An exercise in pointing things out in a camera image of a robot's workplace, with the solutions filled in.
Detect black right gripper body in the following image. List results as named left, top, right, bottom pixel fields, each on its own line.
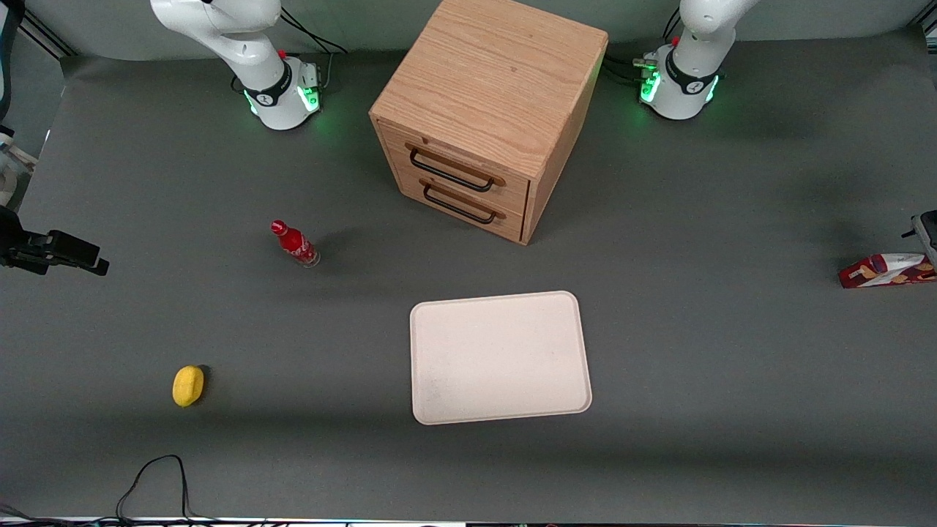
left=0, top=209, right=51, bottom=276

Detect white rectangular tray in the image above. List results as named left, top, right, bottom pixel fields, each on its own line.
left=409, top=291, right=593, bottom=426

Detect red cookie box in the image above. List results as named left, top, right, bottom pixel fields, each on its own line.
left=839, top=253, right=937, bottom=289

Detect yellow lemon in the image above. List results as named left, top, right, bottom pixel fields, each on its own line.
left=172, top=365, right=205, bottom=408

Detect red cola bottle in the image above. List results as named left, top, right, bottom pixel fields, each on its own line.
left=270, top=220, right=321, bottom=269

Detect wooden drawer front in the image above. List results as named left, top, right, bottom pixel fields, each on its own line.
left=397, top=168, right=526, bottom=244
left=376, top=121, right=530, bottom=217

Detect wooden drawer cabinet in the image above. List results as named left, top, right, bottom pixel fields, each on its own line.
left=369, top=0, right=609, bottom=246

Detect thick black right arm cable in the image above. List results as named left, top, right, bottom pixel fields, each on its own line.
left=0, top=0, right=26, bottom=122

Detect thin black looped table cable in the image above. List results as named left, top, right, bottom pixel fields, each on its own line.
left=116, top=455, right=220, bottom=525

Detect black right arm base cables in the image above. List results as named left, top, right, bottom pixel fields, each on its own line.
left=278, top=6, right=349, bottom=90

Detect black arm base cables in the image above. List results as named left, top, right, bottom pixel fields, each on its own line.
left=602, top=18, right=685, bottom=87
left=278, top=6, right=349, bottom=90

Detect black metal drawer handle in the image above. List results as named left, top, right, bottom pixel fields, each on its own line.
left=407, top=143, right=507, bottom=193
left=421, top=178, right=507, bottom=225

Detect black left arm base cables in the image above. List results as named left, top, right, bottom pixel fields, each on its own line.
left=602, top=18, right=685, bottom=87

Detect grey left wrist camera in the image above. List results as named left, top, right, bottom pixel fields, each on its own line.
left=902, top=211, right=937, bottom=269

